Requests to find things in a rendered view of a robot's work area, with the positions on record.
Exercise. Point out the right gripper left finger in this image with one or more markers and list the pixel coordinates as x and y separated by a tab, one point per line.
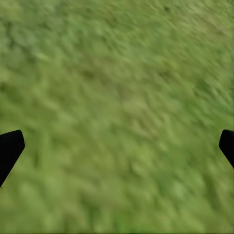
11	146

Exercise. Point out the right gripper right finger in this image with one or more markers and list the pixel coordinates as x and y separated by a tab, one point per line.
226	144

